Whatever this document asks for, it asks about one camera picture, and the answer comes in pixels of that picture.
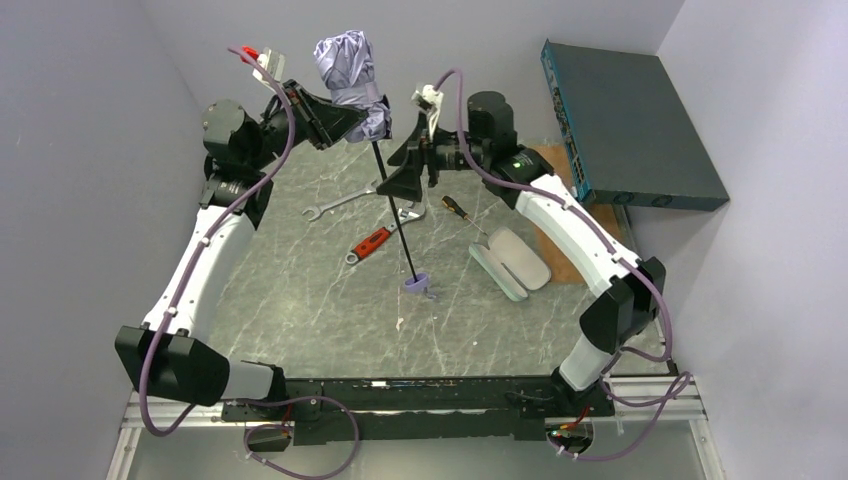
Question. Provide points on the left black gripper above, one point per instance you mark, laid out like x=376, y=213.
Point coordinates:
x=299, y=106

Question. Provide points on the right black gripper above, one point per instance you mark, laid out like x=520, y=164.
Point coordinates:
x=428, y=152

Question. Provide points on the lilac umbrella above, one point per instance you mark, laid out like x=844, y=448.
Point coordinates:
x=346, y=66

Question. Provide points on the mint green zipper case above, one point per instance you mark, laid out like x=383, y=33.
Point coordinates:
x=516, y=268

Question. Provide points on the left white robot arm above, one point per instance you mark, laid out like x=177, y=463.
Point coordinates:
x=167, y=354

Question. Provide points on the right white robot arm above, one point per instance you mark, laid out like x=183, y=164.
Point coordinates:
x=626, y=288

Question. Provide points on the silver open-end wrench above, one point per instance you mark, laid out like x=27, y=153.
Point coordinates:
x=315, y=212

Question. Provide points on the black yellow screwdriver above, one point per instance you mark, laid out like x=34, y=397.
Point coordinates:
x=453, y=206

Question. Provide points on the brown wooden board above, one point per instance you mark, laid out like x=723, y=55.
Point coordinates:
x=560, y=255

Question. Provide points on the red-handled adjustable wrench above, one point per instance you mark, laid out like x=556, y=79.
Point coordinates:
x=412, y=212

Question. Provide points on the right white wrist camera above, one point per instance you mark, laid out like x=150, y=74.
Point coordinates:
x=429, y=101

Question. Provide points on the dark network switch box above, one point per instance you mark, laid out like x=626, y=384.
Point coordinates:
x=628, y=137

